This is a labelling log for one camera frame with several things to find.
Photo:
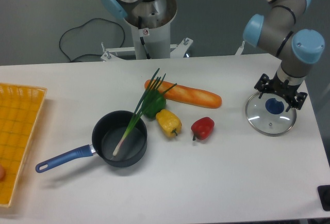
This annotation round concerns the yellow bell pepper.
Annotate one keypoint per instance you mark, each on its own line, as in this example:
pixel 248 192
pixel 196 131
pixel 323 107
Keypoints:
pixel 170 124

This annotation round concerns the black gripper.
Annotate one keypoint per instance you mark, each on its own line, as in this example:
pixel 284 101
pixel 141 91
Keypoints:
pixel 288 92

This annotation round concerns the orange baguette bread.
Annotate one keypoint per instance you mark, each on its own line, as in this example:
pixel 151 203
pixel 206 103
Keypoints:
pixel 194 96

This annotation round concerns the green bell pepper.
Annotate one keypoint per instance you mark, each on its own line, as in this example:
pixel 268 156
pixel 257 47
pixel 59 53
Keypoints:
pixel 153 108

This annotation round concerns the yellow woven basket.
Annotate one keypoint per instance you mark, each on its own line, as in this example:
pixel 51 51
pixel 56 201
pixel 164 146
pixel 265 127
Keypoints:
pixel 20 108

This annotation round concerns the red bell pepper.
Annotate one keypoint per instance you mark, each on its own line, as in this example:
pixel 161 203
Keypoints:
pixel 202 128

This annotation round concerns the dark saucepan blue handle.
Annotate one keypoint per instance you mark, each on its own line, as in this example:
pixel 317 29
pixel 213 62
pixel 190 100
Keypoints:
pixel 108 143

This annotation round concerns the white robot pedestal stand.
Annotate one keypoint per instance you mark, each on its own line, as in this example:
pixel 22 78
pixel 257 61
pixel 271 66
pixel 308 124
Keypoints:
pixel 150 24

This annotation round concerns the green spring onion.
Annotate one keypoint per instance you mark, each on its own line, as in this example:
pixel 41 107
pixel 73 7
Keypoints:
pixel 154 84

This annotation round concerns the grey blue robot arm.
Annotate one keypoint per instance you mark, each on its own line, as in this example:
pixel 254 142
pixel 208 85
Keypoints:
pixel 273 33

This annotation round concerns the black device at table corner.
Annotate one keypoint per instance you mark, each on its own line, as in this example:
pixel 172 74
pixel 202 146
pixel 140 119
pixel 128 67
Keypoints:
pixel 324 195

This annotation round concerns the glass pot lid blue knob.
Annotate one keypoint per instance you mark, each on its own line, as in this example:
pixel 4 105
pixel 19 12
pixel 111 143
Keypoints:
pixel 269 114

